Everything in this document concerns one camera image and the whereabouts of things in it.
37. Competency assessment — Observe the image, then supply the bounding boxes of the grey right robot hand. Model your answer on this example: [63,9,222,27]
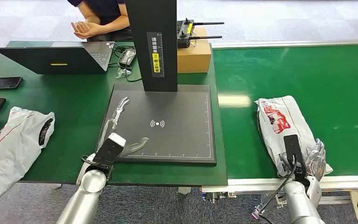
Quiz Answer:
[304,138,327,183]

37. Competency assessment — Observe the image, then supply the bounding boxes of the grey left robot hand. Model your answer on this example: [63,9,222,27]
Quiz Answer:
[97,97,150,159]

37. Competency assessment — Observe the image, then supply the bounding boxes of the white package with large red print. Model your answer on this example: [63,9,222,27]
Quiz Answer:
[255,96,333,178]

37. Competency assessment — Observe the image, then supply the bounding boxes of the green conveyor belt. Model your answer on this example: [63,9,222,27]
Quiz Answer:
[202,40,358,203]

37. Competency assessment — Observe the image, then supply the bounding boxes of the white package with black window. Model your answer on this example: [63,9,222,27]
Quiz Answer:
[0,106,55,203]

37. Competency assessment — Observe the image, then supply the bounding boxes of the brown cardboard box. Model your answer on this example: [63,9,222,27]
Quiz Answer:
[177,26,213,74]

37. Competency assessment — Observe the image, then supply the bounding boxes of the green table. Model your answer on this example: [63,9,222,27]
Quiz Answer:
[0,41,228,187]

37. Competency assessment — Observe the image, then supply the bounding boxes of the clear plastic wrapper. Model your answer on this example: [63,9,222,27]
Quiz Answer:
[117,67,132,78]

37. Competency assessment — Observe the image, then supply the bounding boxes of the grey power adapter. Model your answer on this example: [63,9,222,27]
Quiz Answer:
[118,49,137,69]

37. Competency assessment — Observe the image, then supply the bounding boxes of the dark open laptop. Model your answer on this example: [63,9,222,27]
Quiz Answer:
[0,41,115,75]

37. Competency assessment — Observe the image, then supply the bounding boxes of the person's left hand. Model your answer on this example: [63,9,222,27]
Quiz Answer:
[74,24,105,40]

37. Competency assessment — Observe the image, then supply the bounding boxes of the person's hand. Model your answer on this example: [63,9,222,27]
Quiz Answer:
[74,24,105,40]
[71,21,91,34]

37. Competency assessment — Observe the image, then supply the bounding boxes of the person's right hand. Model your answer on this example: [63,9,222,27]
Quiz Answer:
[71,21,91,34]

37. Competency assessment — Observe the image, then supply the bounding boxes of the black smartphone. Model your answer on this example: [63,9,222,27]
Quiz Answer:
[0,77,23,91]

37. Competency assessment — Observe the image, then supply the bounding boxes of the black remote controller with antennas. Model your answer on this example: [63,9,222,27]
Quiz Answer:
[177,18,225,49]

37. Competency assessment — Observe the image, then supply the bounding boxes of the black scanner column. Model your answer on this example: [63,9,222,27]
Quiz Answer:
[125,0,179,92]

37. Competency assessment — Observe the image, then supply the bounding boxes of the person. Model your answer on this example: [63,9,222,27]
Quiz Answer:
[67,0,133,42]

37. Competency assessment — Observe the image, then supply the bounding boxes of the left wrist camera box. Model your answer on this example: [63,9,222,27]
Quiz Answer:
[93,133,127,169]

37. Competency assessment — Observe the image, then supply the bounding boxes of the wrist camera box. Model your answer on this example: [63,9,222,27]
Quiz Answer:
[93,133,127,169]
[283,134,308,181]

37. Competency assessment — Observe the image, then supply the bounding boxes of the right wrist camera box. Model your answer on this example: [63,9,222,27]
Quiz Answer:
[283,134,308,181]

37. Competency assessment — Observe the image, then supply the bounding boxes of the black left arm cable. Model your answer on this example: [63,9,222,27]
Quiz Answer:
[81,155,99,167]

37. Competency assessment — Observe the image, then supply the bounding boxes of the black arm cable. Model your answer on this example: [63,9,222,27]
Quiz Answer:
[257,154,297,224]
[81,155,99,167]

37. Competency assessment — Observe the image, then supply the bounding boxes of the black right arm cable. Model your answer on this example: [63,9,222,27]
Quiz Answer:
[257,154,297,224]

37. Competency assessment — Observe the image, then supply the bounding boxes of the black scanner base plate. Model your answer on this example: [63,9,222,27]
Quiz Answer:
[96,83,217,166]

